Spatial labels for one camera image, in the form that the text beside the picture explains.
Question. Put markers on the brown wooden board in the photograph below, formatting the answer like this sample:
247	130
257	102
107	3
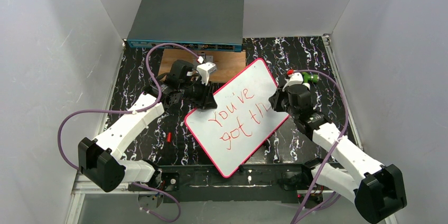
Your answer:
228	64

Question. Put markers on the green plastic fitting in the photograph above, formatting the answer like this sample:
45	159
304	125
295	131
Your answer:
310	78

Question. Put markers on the red marker cap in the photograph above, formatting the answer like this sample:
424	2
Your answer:
168	138

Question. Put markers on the grey network switch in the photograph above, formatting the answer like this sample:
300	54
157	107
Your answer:
213	25

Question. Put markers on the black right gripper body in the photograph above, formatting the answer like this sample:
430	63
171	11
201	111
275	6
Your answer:
276	100

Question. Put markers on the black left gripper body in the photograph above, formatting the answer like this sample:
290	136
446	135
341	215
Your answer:
203	97

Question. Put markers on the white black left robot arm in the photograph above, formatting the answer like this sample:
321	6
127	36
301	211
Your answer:
100	159

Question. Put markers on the pink framed whiteboard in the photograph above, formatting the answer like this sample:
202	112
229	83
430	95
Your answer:
243	119

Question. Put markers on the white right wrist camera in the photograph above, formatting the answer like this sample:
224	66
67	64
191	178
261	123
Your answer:
293	78

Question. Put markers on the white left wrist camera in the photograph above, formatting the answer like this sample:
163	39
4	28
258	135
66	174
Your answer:
205	69

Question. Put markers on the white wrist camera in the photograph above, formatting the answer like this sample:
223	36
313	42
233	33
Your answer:
205	69
293	78

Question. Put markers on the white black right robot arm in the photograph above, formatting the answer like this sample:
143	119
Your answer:
376	190

